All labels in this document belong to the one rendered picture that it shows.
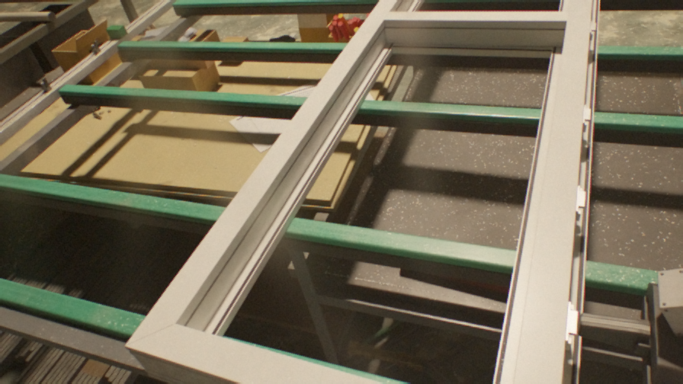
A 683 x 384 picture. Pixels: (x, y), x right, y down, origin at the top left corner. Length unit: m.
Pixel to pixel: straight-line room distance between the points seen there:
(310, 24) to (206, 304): 1.22
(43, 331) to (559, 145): 0.78
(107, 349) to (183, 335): 0.18
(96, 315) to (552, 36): 0.96
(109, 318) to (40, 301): 0.13
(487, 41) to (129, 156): 1.00
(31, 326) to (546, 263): 0.71
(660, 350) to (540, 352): 0.10
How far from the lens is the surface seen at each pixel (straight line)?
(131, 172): 1.48
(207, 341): 0.61
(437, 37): 1.17
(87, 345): 0.80
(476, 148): 1.33
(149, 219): 0.95
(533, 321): 0.57
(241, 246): 0.72
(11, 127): 1.45
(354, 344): 1.36
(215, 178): 1.32
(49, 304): 0.88
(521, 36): 1.14
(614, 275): 0.72
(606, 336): 0.58
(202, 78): 1.68
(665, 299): 0.54
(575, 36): 1.06
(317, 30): 1.73
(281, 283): 1.47
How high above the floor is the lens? 1.41
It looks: 41 degrees down
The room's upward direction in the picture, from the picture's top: 12 degrees counter-clockwise
